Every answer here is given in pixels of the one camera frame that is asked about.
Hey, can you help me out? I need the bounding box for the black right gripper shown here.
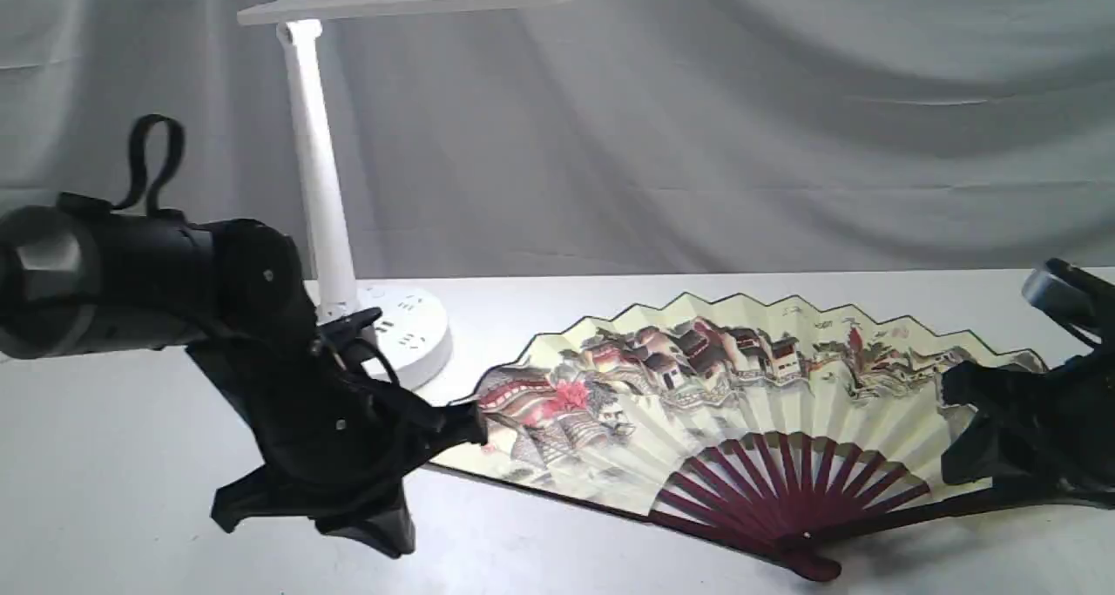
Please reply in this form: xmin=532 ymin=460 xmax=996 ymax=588
xmin=940 ymin=349 xmax=1114 ymax=490

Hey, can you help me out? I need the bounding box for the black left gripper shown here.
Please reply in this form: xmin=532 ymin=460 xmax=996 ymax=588
xmin=187 ymin=308 xmax=489 ymax=559

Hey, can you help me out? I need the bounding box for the painted paper folding fan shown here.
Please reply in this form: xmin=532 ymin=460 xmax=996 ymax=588
xmin=433 ymin=293 xmax=1047 ymax=582

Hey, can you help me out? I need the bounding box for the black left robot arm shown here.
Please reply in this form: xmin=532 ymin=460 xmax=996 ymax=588
xmin=3 ymin=193 xmax=489 ymax=558

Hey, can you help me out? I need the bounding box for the white desk lamp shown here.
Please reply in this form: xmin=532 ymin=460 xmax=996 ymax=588
xmin=237 ymin=0 xmax=585 ymax=391

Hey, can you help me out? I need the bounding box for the grey fabric backdrop curtain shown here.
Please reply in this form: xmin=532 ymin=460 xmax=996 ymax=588
xmin=1 ymin=0 xmax=1114 ymax=277

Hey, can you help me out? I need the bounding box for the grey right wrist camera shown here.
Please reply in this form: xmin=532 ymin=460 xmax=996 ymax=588
xmin=1021 ymin=259 xmax=1114 ymax=348

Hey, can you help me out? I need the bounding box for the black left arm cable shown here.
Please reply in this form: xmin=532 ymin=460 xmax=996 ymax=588
xmin=112 ymin=114 xmax=186 ymax=217

